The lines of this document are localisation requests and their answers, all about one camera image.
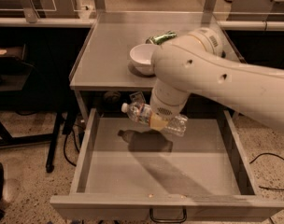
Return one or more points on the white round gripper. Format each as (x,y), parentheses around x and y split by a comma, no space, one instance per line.
(164,108)

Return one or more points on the clear plastic water bottle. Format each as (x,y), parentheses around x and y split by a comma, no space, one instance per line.
(141,113)

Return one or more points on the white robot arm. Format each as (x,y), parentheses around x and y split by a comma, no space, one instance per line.
(192,64)

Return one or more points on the dark round object under counter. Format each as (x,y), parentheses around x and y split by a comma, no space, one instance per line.
(111,97)

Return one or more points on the grey open top drawer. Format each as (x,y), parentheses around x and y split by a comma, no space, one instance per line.
(124,169)

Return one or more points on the grey metal counter cabinet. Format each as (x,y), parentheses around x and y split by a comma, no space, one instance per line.
(104,63)

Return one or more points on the small white tag box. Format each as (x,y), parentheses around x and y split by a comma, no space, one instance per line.
(137,97)

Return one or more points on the white ceramic bowl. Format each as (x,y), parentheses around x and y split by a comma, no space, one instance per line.
(141,58)

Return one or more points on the green crumpled snack bag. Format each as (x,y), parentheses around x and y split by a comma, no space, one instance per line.
(159,39)

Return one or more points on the black drawer handle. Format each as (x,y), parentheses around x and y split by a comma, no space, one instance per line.
(168,216)

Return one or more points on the black table leg frame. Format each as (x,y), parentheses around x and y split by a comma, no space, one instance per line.
(8,141)

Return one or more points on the white horizontal rail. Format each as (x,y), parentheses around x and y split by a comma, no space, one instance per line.
(73,23)

